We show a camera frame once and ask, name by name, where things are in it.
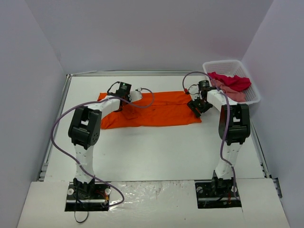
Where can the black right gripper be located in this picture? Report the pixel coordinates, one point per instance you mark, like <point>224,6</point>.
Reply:
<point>198,107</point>

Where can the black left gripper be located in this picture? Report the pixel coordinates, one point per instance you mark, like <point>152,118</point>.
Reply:
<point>121,104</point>

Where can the orange t shirt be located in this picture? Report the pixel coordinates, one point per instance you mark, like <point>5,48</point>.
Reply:
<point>168,109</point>

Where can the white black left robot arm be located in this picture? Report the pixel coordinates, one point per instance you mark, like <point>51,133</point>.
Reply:
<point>84,132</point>

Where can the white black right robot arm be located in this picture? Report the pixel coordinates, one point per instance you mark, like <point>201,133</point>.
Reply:
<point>233,129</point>

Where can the dusty pink t shirt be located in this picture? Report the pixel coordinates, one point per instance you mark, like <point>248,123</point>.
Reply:
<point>232,94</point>

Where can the magenta t shirt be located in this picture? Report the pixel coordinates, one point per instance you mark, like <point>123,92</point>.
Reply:
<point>235,82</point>

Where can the white plastic laundry basket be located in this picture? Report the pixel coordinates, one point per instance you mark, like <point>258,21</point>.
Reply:
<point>233,75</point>

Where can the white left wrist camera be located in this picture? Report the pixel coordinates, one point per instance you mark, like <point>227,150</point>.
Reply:
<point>135,95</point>

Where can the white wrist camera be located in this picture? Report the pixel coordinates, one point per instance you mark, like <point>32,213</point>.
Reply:
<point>193,91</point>
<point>135,95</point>

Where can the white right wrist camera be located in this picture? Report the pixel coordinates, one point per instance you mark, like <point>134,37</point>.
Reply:
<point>193,91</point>

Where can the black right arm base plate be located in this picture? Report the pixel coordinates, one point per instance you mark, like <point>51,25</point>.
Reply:
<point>223,198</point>

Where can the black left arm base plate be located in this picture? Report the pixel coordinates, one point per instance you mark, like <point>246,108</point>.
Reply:
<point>98,200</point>

